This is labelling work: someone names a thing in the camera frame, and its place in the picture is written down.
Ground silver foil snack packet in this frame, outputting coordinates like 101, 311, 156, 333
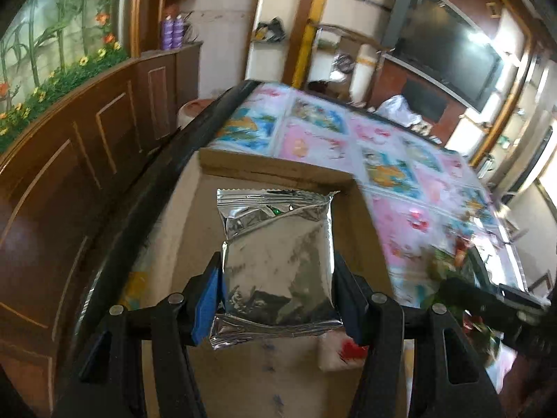
210, 189, 342, 350

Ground red white snack packet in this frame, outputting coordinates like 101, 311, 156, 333
318, 329, 368, 372

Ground colourful printed tablecloth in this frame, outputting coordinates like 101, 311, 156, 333
211, 83, 526, 307

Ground open cardboard box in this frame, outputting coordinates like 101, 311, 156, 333
140, 149, 393, 417

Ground wooden sideboard cabinet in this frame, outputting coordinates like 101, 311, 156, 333
1, 42, 201, 417

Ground white plastic bag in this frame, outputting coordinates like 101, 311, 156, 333
376, 94, 422, 127

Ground black flat screen television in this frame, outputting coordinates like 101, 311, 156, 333
382, 0, 503, 112

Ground left purple spray bottle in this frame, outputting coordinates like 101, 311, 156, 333
160, 16, 174, 50

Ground purple spray bottle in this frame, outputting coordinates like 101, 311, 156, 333
160, 16, 174, 50
172, 14, 185, 49

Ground right purple spray bottle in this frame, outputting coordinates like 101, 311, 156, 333
172, 14, 185, 49

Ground dark wooden chair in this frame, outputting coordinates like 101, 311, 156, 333
308, 21, 393, 103

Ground flower wall mural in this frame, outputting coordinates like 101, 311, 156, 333
1, 0, 128, 150

